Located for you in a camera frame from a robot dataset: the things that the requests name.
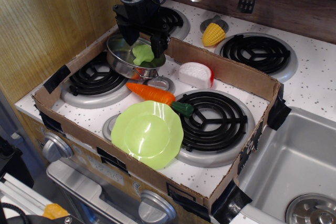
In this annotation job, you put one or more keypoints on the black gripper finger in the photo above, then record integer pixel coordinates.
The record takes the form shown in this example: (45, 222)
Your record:
(129, 31)
(159, 43)

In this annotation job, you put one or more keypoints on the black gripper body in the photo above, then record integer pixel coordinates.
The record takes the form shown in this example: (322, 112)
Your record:
(144, 13)

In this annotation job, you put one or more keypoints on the light green toy broccoli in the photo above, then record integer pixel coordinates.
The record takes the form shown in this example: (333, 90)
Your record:
(142, 53)

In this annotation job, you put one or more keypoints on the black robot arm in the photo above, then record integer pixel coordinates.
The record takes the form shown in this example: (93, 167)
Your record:
(143, 16)

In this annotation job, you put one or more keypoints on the small steel pan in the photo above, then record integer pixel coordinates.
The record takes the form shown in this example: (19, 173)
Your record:
(121, 59)

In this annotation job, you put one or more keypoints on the back left black burner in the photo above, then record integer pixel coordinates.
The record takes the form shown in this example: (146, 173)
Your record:
(179, 26)

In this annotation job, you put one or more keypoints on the black burner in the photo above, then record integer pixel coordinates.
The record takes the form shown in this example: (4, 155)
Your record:
(263, 52)
(95, 85)
(217, 130)
(179, 26)

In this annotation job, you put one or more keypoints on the white red toy cheese wedge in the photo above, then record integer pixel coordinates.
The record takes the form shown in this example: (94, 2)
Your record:
(196, 74)

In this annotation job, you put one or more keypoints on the yellow toy corn cob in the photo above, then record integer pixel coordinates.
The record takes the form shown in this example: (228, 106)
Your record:
(213, 34)

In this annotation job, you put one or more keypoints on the front left black burner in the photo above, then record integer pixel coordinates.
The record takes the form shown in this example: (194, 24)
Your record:
(95, 85)

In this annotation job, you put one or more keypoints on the orange toy carrot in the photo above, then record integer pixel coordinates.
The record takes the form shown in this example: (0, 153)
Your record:
(149, 93)

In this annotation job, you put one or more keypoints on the light green plastic plate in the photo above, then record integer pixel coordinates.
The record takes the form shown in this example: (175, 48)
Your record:
(150, 132)

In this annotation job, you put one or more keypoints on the front right black burner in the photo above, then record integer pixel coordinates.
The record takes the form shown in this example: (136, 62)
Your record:
(217, 130)

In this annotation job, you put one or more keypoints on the back right black burner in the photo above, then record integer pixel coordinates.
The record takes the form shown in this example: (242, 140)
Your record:
(263, 52)

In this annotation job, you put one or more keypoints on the brown cardboard fence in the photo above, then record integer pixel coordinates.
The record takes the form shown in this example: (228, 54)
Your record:
(187, 181)

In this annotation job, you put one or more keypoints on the left silver stove knob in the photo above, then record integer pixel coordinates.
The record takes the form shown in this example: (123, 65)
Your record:
(55, 148)

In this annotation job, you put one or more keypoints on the silver stove knob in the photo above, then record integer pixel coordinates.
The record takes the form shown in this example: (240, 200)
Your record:
(155, 209)
(55, 148)

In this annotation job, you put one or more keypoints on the right silver stove knob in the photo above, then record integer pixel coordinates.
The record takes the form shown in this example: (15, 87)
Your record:
(155, 209)

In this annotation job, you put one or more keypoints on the grey plastic sink basin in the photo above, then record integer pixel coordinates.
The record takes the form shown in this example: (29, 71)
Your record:
(298, 158)

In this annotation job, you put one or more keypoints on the orange yellow object bottom left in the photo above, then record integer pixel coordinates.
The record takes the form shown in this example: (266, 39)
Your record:
(54, 211)

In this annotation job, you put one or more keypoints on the metal sink drain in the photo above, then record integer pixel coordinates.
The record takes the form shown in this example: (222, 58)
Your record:
(310, 208)

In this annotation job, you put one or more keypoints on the silver oven door handle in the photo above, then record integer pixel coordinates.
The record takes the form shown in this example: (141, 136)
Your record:
(85, 190)

